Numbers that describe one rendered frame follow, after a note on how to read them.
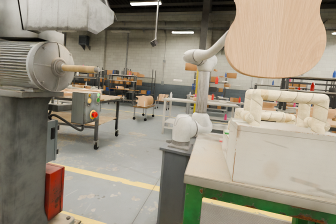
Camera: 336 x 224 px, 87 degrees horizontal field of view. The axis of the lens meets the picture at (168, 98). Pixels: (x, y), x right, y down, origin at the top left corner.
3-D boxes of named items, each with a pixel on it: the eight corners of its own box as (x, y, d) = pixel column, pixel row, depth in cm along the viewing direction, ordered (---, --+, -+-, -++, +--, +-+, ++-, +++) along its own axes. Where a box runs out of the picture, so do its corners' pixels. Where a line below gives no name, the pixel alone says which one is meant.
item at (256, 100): (249, 125, 52) (253, 93, 52) (247, 123, 56) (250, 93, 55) (261, 127, 52) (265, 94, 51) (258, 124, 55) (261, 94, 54)
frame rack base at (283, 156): (232, 182, 53) (238, 125, 52) (225, 162, 68) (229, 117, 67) (337, 200, 48) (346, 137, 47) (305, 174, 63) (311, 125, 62)
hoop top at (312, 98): (252, 99, 52) (253, 88, 52) (249, 98, 55) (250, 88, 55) (331, 106, 48) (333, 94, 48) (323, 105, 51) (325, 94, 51)
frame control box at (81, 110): (44, 130, 112) (46, 89, 110) (70, 124, 132) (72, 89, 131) (77, 136, 106) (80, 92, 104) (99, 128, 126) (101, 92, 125)
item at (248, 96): (243, 121, 60) (246, 93, 60) (241, 119, 64) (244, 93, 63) (253, 122, 60) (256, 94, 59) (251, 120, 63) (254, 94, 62)
